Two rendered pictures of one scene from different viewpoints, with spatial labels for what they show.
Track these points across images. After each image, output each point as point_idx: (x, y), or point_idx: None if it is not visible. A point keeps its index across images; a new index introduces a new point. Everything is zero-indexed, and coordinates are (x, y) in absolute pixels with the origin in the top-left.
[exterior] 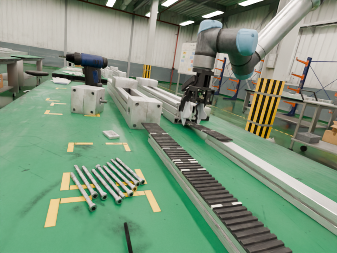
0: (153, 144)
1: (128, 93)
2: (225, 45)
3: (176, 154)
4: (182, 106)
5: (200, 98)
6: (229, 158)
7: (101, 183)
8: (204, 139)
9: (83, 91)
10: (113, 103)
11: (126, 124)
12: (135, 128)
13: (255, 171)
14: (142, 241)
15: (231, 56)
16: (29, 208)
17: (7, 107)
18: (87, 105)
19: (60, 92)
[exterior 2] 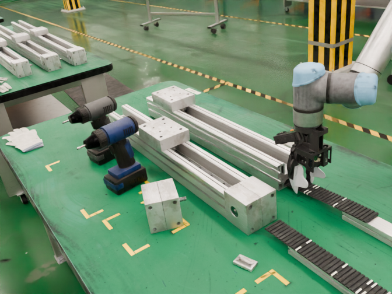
0: (303, 261)
1: (203, 171)
2: (340, 100)
3: (351, 280)
4: (290, 172)
5: (317, 163)
6: (387, 242)
7: None
8: (336, 212)
9: (162, 204)
10: (164, 174)
11: (234, 227)
12: (253, 231)
13: None
14: None
15: (346, 104)
16: None
17: (79, 266)
18: (170, 219)
19: (68, 179)
